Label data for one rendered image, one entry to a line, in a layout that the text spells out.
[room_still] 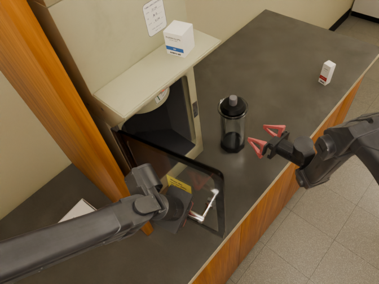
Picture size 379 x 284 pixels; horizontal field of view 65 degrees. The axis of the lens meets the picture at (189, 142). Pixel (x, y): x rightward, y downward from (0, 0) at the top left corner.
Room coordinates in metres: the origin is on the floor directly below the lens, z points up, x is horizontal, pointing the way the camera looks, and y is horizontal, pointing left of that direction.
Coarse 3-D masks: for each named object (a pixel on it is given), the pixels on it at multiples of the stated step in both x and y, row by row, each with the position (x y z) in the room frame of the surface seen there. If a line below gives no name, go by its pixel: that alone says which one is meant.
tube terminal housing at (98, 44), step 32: (32, 0) 0.56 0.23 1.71; (64, 0) 0.54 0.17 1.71; (96, 0) 0.58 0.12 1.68; (128, 0) 0.62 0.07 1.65; (64, 32) 0.52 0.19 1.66; (96, 32) 0.56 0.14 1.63; (128, 32) 0.61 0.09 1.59; (160, 32) 0.66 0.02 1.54; (64, 64) 0.57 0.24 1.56; (96, 64) 0.54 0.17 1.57; (128, 64) 0.59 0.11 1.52; (192, 96) 0.71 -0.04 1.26; (192, 128) 0.73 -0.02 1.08
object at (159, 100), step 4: (168, 88) 0.70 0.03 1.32; (164, 92) 0.67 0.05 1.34; (168, 92) 0.68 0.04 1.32; (160, 96) 0.66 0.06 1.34; (164, 96) 0.66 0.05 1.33; (152, 100) 0.64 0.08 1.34; (156, 100) 0.64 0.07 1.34; (160, 100) 0.65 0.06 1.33; (164, 100) 0.65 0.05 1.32; (148, 104) 0.63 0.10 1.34; (152, 104) 0.63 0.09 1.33; (156, 104) 0.64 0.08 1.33; (160, 104) 0.64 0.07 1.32; (144, 108) 0.63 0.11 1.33; (148, 108) 0.63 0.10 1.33; (152, 108) 0.63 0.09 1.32; (140, 112) 0.62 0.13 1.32; (144, 112) 0.62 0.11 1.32
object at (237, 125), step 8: (224, 120) 0.70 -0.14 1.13; (232, 120) 0.68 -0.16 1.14; (240, 120) 0.68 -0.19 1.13; (224, 128) 0.70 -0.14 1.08; (232, 128) 0.68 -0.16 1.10; (240, 128) 0.68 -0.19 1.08; (224, 136) 0.70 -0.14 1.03; (232, 136) 0.68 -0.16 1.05; (240, 136) 0.68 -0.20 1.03; (224, 144) 0.70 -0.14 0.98; (232, 144) 0.68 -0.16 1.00; (240, 144) 0.69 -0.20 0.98
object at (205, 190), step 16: (128, 144) 0.49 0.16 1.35; (144, 144) 0.45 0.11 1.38; (144, 160) 0.47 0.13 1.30; (160, 160) 0.43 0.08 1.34; (176, 160) 0.39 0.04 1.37; (160, 176) 0.44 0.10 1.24; (176, 176) 0.40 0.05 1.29; (192, 176) 0.37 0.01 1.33; (208, 176) 0.34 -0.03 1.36; (160, 192) 0.46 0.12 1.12; (192, 192) 0.38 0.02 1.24; (208, 192) 0.35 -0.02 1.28; (224, 192) 0.33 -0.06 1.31; (192, 208) 0.39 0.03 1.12; (224, 208) 0.32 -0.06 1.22; (208, 224) 0.36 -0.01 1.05; (224, 224) 0.32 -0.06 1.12
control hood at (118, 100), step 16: (160, 48) 0.64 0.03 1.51; (208, 48) 0.61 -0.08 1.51; (144, 64) 0.59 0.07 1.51; (160, 64) 0.58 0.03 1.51; (176, 64) 0.57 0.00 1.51; (192, 64) 0.56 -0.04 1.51; (112, 80) 0.55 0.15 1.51; (128, 80) 0.54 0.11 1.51; (144, 80) 0.53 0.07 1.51; (160, 80) 0.52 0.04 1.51; (96, 96) 0.51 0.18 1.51; (112, 96) 0.50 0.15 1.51; (128, 96) 0.49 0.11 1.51; (144, 96) 0.48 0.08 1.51; (112, 112) 0.46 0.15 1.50; (128, 112) 0.44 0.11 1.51
